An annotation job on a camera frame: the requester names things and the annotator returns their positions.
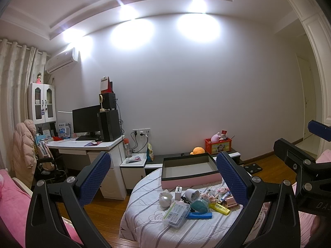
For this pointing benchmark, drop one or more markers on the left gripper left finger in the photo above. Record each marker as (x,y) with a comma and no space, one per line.
(45,226)

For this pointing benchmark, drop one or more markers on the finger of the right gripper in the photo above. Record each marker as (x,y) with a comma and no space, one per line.
(319,129)
(291,155)

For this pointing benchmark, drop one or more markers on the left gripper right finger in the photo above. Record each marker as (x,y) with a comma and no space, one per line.
(281,225)

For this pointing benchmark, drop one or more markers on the rose gold small box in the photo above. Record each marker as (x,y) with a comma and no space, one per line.
(230,202)

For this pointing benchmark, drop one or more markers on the yellow highlighter pen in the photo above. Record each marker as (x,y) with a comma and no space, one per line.
(219,208)

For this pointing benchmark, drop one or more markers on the pink doll figure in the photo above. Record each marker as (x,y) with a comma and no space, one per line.
(211,196)

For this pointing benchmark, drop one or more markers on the white mini hair dryer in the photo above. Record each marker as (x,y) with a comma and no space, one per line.
(192,194)

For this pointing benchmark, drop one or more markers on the clear plastic card box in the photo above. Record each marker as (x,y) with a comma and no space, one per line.
(176,214)

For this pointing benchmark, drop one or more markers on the white power adapter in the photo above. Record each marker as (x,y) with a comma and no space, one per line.
(178,193)

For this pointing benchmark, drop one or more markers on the white fluffy ball toy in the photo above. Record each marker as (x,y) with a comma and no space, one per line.
(165,199)

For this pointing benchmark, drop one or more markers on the black hair clip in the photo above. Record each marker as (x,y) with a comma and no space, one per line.
(183,198)

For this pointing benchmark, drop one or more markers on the pink bed quilt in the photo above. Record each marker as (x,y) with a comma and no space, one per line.
(14,210)

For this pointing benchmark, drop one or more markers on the black bathroom scale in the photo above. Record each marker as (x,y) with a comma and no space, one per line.
(253,168)

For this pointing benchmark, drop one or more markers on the white door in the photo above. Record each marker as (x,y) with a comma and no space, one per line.
(309,98)

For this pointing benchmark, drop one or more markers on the red toy storage box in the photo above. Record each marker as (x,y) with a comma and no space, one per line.
(217,147)

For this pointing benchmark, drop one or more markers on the white computer desk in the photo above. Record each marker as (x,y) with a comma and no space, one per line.
(78,154)

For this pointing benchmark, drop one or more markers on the striped white table cover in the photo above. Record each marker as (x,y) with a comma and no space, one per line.
(150,225)

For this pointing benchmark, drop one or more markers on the blue highlighter pen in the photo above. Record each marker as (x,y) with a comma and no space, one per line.
(197,215)

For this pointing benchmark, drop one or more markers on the orange octopus plush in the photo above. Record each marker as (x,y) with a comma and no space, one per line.
(197,150)

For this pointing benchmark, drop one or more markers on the white bedside drawer unit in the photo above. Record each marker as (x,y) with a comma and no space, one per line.
(133,169)

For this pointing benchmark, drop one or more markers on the black computer monitor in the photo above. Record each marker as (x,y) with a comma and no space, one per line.
(85,120)

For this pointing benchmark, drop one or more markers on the red-capped water bottle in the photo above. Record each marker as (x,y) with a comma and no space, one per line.
(128,151)

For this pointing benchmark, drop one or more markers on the white glass-door cabinet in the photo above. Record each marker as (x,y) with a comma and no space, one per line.
(41,103)

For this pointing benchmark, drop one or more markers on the pink black storage box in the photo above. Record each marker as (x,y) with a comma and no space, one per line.
(190,170)

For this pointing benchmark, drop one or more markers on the yellow blue snack bag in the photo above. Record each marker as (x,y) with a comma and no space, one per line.
(149,152)

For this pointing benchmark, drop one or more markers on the low white black bench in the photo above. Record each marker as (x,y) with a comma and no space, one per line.
(157,163)

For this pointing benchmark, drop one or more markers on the black speaker box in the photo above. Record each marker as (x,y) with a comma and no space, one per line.
(108,101)

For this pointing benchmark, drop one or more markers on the small doll figurine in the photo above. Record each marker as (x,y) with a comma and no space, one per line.
(39,78)

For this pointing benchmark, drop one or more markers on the red desk calendar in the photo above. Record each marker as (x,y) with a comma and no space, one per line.
(106,85)

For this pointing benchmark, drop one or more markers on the beige curtain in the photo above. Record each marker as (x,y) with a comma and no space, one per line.
(19,68)

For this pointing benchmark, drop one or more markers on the white air conditioner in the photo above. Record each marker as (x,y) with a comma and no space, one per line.
(62,59)

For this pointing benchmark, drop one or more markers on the white wall power strip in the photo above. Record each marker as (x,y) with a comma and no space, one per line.
(141,132)

